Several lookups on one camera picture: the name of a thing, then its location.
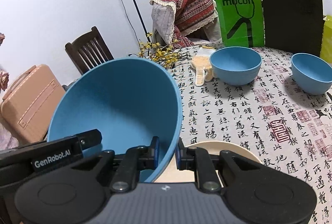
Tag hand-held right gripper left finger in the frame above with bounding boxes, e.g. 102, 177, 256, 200
71, 136, 160, 194

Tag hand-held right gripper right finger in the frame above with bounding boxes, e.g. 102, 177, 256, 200
176, 137, 262, 194

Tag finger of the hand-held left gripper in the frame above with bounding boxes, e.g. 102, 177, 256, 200
77, 129, 102, 156

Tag blue bowl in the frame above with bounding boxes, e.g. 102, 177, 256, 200
47, 57, 183, 183
291, 53, 332, 95
210, 47, 262, 85

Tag cream plate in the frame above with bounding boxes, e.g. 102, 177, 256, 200
156, 141, 262, 183

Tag pale purple textured vase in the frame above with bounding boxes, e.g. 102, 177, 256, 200
0, 123, 18, 150

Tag pink ribbed suitcase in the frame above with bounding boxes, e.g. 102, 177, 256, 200
0, 64, 66, 144

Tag dried pink roses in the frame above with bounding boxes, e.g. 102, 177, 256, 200
0, 32, 9, 90

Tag yellow dotted work glove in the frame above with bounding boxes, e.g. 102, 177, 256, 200
190, 46, 217, 86

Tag yellow flower branches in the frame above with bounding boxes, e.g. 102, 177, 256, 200
128, 32, 190, 69

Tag dark wooden chair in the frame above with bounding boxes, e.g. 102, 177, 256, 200
65, 26, 115, 75

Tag beige chair cover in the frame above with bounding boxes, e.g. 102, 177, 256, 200
153, 0, 222, 44

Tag green paper bag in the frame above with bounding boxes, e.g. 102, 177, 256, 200
212, 0, 265, 47

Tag red patterned blanket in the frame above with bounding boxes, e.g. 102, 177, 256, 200
150, 0, 216, 45

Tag black paper bag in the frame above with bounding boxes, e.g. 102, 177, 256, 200
255, 0, 325, 56

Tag lime green snack box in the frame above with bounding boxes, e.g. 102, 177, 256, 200
320, 15, 332, 64

